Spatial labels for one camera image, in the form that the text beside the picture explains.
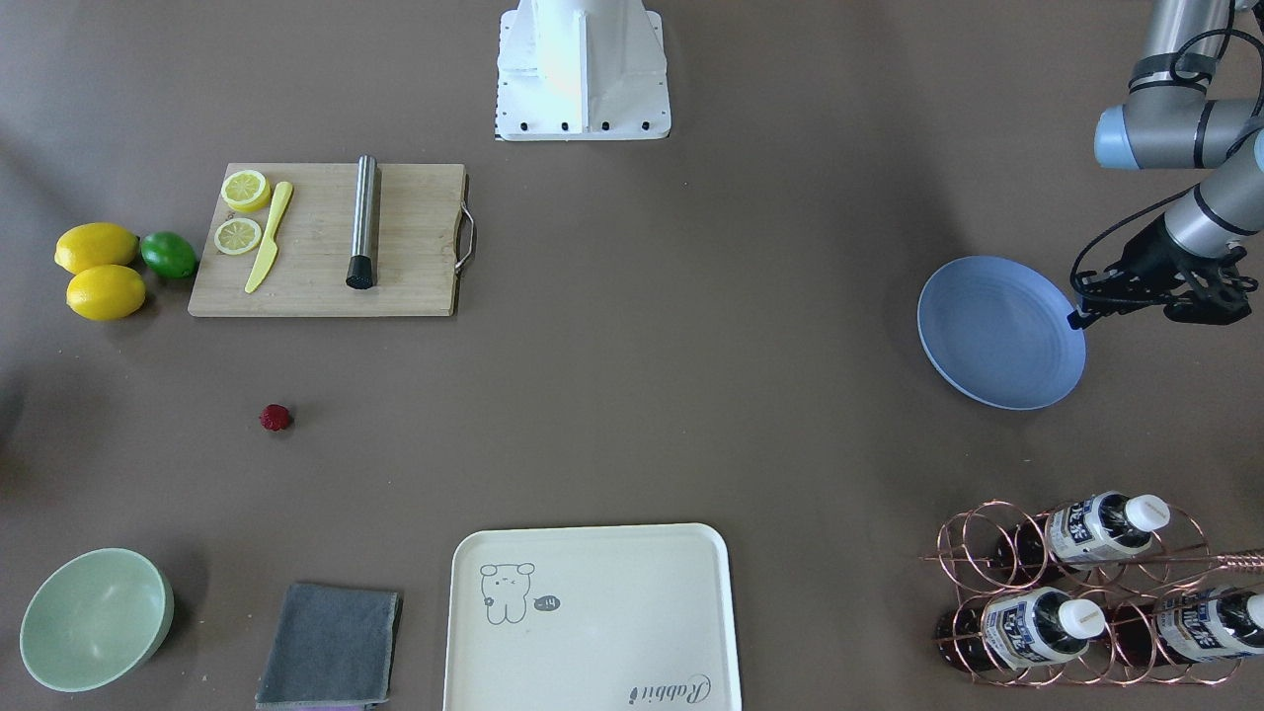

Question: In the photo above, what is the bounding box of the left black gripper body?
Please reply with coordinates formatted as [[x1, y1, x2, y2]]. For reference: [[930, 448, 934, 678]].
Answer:
[[1074, 219, 1258, 326]]

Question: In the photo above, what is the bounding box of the blue round plate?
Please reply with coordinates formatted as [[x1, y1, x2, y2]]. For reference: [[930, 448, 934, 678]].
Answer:
[[916, 256, 1087, 411]]

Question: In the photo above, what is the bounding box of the red strawberry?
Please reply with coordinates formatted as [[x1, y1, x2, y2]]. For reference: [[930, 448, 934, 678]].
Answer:
[[259, 402, 292, 431]]

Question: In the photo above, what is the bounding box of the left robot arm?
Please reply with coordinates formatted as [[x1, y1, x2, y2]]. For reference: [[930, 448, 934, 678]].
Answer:
[[1068, 1, 1263, 330]]

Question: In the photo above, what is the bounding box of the tea bottle back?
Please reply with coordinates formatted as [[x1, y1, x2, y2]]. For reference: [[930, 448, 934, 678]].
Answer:
[[988, 491, 1172, 584], [1109, 587, 1263, 667]]

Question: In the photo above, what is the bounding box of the tea bottle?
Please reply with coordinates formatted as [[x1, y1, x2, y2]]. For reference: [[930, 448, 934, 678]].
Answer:
[[988, 491, 1172, 584], [933, 587, 1107, 674], [1109, 587, 1263, 667]]

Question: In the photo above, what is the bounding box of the tea bottle front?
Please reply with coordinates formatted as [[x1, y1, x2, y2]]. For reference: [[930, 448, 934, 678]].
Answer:
[[933, 587, 1107, 674]]

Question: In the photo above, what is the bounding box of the cream rabbit tray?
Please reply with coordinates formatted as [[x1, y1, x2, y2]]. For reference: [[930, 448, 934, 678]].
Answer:
[[442, 522, 744, 710]]

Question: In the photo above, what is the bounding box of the wooden cutting board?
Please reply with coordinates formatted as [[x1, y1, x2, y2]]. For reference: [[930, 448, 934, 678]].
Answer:
[[187, 162, 471, 318]]

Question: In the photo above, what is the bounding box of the steel muddler black tip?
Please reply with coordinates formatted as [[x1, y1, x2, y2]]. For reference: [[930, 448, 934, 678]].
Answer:
[[345, 154, 380, 288]]

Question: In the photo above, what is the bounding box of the yellow plastic knife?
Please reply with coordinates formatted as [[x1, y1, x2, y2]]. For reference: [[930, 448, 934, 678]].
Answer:
[[244, 181, 295, 294]]

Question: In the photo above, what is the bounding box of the grey folded cloth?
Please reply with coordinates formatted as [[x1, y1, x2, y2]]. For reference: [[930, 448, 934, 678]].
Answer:
[[257, 584, 399, 710]]

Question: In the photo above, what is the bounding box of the green lime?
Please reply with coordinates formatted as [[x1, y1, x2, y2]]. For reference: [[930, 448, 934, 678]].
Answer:
[[138, 232, 198, 280]]

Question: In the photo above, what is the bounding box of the yellow lemon lower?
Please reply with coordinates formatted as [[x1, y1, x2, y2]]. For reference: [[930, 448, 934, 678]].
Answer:
[[66, 264, 147, 321]]

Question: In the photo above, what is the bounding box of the yellow lemon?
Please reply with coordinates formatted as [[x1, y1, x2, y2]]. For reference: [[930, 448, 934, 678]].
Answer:
[[53, 221, 139, 275], [66, 264, 147, 321]]

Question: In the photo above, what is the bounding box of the yellow lemon upper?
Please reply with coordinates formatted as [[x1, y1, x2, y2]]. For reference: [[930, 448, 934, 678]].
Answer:
[[53, 221, 139, 275]]

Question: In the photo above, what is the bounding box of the light green bowl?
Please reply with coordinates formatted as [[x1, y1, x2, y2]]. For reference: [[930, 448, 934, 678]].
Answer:
[[20, 548, 174, 692]]

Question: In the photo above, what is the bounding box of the copper wire bottle rack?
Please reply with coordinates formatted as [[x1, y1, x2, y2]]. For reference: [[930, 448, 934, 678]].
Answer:
[[932, 500, 1261, 688]]

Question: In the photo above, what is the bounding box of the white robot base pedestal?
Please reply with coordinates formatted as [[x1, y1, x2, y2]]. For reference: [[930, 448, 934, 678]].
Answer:
[[494, 1, 672, 140]]

